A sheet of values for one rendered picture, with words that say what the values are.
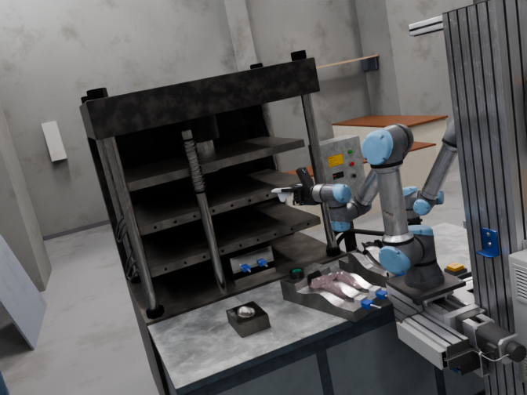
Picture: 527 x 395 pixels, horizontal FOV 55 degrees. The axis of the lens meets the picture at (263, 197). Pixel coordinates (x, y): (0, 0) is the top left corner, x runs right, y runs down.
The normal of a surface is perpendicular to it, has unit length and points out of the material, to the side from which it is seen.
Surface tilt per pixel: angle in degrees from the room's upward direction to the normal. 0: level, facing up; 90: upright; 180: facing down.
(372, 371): 90
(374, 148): 82
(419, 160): 90
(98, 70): 90
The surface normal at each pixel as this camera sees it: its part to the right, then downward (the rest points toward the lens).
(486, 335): -0.80, -0.50
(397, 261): -0.69, 0.41
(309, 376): 0.37, 0.13
